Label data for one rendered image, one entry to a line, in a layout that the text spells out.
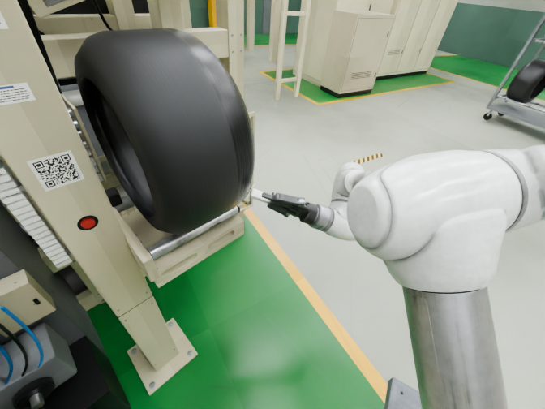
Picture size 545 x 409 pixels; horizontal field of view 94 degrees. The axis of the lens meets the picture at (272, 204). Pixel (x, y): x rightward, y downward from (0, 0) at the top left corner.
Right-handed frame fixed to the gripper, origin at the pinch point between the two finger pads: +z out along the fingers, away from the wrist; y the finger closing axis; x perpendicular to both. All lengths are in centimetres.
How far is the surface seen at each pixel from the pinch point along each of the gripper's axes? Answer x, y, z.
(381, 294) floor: -1, 67, -118
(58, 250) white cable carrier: -29, 10, 46
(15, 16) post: -4, -32, 54
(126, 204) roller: -5.3, 28.3, 40.7
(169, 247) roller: -20.2, 14.2, 21.8
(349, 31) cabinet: 409, 107, -122
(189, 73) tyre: 6.2, -28.0, 29.5
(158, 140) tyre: -9.8, -22.8, 30.2
